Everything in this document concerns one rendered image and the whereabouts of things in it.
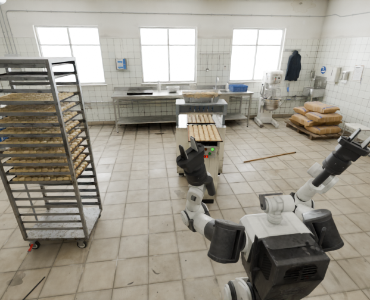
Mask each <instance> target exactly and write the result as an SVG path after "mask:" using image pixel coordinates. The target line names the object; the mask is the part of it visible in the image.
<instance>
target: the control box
mask: <svg viewBox="0 0 370 300"><path fill-rule="evenodd" d="M204 148H207V150H206V151H205V154H204V155H203V156H204V158H206V156H207V158H216V146H204ZM212 148H214V150H213V151H212ZM209 152H211V155H209Z"/></svg>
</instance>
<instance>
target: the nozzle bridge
mask: <svg viewBox="0 0 370 300"><path fill-rule="evenodd" d="M227 107H228V104H227V103H226V102H225V100H224V99H219V100H218V102H208V103H185V101H184V99H177V100H176V125H177V126H178V125H179V115H221V124H222V125H225V116H226V115H227ZM190 108H191V112H189V109H190ZM194 108H195V112H194ZM198 108H200V112H198ZM203 108H204V112H203ZM207 108H209V112H207ZM212 108H213V112H211V110H212Z"/></svg>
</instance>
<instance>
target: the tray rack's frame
mask: <svg viewBox="0 0 370 300"><path fill-rule="evenodd" d="M44 59H50V60H51V63H59V62H65V61H74V60H75V58H74V57H0V64H45V60H44ZM0 177H1V180H2V182H3V185H4V188H5V191H6V193H7V196H8V199H9V201H10V204H11V207H12V209H13V212H14V215H15V218H16V220H17V223H18V226H19V228H20V231H21V234H22V237H23V239H24V241H27V240H28V242H30V245H31V243H34V244H33V247H36V244H35V242H36V241H38V240H77V242H78V244H79V246H84V244H83V241H84V240H85V235H84V232H83V230H30V231H29V232H28V234H27V232H26V229H25V227H24V224H23V221H22V219H21V216H20V213H19V210H18V208H17V204H16V202H15V199H14V196H13V193H12V191H11V188H10V184H9V183H8V179H7V176H6V174H5V171H4V168H3V166H2V163H1V159H0ZM83 212H84V213H85V220H87V222H86V225H87V227H88V234H89V237H90V235H91V233H92V231H93V229H94V227H95V225H96V223H97V221H98V218H99V216H100V214H101V212H102V209H99V208H83ZM45 213H79V209H78V208H47V210H46V211H45ZM39 220H81V219H80V216H79V215H42V217H41V218H40V219H39ZM40 227H82V223H36V224H35V225H34V226H33V227H32V228H40Z"/></svg>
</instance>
